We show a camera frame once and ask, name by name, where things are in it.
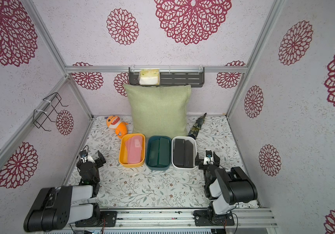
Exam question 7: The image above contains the yellow storage box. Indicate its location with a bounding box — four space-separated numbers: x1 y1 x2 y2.
119 134 146 168

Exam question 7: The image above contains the black pencil case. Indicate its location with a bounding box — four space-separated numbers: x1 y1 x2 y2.
173 138 185 167
183 140 194 168

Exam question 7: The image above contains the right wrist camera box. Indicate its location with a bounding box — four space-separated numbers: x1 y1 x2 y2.
203 150 214 165

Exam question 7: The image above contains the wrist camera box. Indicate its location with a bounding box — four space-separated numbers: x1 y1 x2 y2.
78 150 95 163
203 150 214 165

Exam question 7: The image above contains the tissue pack on shelf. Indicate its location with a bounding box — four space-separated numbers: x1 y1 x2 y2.
139 69 160 86

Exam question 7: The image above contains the pink pencil case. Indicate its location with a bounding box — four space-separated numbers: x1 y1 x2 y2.
126 135 143 164

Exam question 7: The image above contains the black wire wall rack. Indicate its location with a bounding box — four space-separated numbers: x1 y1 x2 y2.
32 92 68 132

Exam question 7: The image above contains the dark wall shelf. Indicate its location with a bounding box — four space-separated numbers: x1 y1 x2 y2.
128 67 205 88

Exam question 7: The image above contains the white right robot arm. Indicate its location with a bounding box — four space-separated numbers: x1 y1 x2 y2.
194 151 258 222

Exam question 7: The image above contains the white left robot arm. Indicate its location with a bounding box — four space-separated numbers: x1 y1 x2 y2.
23 150 106 232

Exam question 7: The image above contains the dark green pencil case front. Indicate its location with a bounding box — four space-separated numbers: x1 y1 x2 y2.
148 139 160 167

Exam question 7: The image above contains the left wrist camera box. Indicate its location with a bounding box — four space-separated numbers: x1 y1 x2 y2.
78 150 95 163

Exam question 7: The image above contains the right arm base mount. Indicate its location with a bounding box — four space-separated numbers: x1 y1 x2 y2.
193 209 235 227

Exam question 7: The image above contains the teal storage box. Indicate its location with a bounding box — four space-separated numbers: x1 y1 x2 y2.
146 136 172 171

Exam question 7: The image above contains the white storage box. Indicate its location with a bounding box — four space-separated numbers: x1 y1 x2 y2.
171 136 198 171

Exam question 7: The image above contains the black pencil case front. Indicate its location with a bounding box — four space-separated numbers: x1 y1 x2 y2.
183 140 194 168

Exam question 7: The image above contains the green pillow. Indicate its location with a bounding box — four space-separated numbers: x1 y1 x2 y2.
124 84 191 138

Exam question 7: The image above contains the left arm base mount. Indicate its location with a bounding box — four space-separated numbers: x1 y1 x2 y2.
75 211 118 228

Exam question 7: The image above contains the dark green pencil case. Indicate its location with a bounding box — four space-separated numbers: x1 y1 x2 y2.
158 137 171 167
148 139 160 167

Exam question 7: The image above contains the orange shark plush toy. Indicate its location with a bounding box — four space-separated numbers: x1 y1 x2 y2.
105 116 128 139

